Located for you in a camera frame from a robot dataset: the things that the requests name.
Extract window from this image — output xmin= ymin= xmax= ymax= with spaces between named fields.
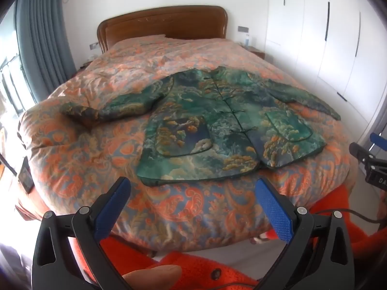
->
xmin=0 ymin=48 xmax=29 ymax=118

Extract person's left hand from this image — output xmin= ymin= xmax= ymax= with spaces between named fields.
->
xmin=122 ymin=264 xmax=183 ymax=290

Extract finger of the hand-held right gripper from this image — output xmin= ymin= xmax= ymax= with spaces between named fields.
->
xmin=369 ymin=132 xmax=387 ymax=151
xmin=349 ymin=142 xmax=378 ymax=165

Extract white wardrobe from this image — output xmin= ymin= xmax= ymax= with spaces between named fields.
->
xmin=264 ymin=0 xmax=387 ymax=133

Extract wooden nightstand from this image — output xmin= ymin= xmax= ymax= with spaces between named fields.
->
xmin=246 ymin=46 xmax=266 ymax=60

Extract orange paisley quilt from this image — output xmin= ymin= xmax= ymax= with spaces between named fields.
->
xmin=16 ymin=35 xmax=359 ymax=253

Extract black phone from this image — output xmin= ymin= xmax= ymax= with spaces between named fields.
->
xmin=19 ymin=157 xmax=34 ymax=194

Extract wooden bed headboard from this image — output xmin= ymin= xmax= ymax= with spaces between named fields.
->
xmin=97 ymin=5 xmax=229 ymax=55

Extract black cable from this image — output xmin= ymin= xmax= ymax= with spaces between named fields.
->
xmin=314 ymin=209 xmax=387 ymax=225

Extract person's right forearm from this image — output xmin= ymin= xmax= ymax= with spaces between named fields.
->
xmin=345 ymin=184 xmax=387 ymax=260

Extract green printed padded jacket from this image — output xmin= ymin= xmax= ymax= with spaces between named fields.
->
xmin=60 ymin=66 xmax=342 ymax=188

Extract blue-grey curtain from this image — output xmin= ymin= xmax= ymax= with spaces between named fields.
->
xmin=15 ymin=0 xmax=76 ymax=103

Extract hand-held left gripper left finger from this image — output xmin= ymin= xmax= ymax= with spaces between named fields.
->
xmin=32 ymin=177 xmax=134 ymax=290

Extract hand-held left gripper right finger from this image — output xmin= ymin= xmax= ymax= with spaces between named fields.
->
xmin=255 ymin=178 xmax=354 ymax=290

